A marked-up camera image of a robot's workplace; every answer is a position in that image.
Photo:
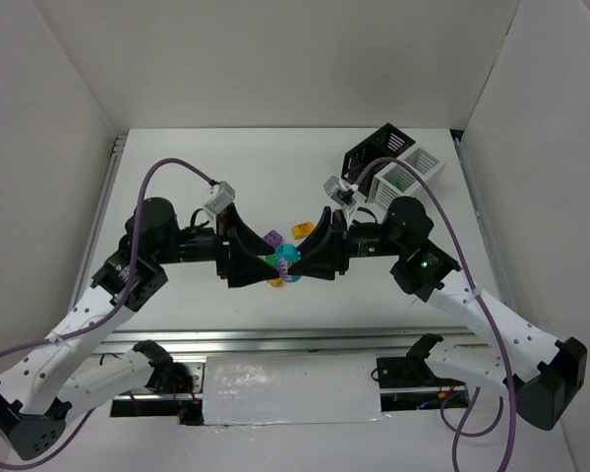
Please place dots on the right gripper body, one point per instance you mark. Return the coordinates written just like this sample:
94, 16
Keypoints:
341, 242

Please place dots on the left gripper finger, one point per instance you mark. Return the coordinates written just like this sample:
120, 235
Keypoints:
243, 268
249, 239

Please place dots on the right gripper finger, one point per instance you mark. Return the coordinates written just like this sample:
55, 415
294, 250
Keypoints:
311, 242
321, 263

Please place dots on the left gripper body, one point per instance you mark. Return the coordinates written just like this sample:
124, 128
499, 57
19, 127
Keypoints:
224, 248

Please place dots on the yellow curved lego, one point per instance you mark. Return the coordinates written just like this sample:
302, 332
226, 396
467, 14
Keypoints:
302, 230

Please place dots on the teal frog flower lego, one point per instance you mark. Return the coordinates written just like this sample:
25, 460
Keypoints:
286, 255

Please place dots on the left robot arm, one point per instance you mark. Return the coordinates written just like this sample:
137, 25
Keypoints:
42, 394

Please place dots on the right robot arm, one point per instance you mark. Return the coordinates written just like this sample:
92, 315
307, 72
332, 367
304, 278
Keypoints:
540, 372

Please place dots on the yellow butterfly lego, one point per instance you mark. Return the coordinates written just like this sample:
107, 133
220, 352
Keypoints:
276, 282

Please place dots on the purple lego brick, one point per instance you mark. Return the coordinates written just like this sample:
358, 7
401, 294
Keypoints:
273, 238

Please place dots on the white slatted container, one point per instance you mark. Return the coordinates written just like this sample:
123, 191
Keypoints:
420, 161

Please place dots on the black slatted container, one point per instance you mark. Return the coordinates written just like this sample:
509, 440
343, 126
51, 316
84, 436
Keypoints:
386, 141

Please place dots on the white foil cover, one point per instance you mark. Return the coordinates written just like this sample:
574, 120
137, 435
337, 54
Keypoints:
290, 389

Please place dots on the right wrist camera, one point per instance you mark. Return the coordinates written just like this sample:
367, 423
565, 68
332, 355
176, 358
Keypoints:
342, 193

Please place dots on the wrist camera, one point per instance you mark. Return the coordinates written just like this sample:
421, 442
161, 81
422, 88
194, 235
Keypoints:
342, 193
219, 197

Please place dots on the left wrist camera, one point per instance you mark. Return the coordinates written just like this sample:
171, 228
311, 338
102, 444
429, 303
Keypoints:
219, 197

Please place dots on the aluminium rail frame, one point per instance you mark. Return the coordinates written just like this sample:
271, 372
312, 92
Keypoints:
278, 177

